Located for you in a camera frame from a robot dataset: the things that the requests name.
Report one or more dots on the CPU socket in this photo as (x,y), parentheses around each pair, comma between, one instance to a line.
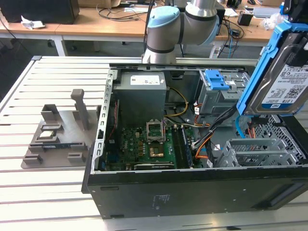
(155,133)

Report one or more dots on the long wooden desk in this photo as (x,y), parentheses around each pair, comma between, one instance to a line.
(108,29)

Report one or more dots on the black PC case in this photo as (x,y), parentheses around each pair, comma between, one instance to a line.
(192,199)

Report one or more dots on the blue plastic latch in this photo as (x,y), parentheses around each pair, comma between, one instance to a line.
(215,80)

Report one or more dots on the black RAM slot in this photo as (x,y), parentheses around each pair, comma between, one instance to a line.
(176,146)

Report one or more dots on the black case fan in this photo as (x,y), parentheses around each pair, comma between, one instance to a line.
(111,134)

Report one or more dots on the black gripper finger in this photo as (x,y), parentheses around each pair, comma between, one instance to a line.
(299,48)

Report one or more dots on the green motherboard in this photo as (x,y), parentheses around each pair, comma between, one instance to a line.
(134,154)

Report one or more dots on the grey power supply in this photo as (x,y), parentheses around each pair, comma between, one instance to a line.
(139,103)

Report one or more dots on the blue white box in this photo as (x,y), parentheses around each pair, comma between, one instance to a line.
(281,7)

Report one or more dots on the grey parts rack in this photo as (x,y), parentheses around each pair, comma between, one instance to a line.
(69,130)

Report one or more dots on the black computer tower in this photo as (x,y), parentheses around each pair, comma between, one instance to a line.
(222,21)

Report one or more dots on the silver CPU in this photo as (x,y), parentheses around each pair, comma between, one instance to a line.
(48,134)

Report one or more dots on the brown cardboard box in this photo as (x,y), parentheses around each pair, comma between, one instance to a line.
(96,3)

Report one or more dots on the black graphics card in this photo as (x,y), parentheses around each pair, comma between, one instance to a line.
(154,166)

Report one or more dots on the white crumpled paper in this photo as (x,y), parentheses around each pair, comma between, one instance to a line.
(32,24)

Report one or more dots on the white power strip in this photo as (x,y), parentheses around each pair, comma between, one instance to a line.
(215,51)

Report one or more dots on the copper chipset heatsink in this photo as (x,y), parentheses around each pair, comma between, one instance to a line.
(157,152)

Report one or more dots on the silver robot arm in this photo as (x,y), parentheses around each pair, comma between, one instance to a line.
(161,36)

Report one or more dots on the grey optical drive cage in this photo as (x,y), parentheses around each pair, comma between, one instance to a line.
(216,101)

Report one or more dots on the grey metal disk bay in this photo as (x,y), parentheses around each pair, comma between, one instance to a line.
(272,157)

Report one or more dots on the large black box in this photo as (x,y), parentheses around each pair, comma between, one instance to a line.
(41,10)

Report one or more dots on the grey flat device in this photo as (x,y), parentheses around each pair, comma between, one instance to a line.
(265,12)

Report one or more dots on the white crumpled plastic bag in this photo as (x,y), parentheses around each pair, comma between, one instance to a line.
(269,22)

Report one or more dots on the hard disk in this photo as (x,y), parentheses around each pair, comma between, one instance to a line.
(284,93)

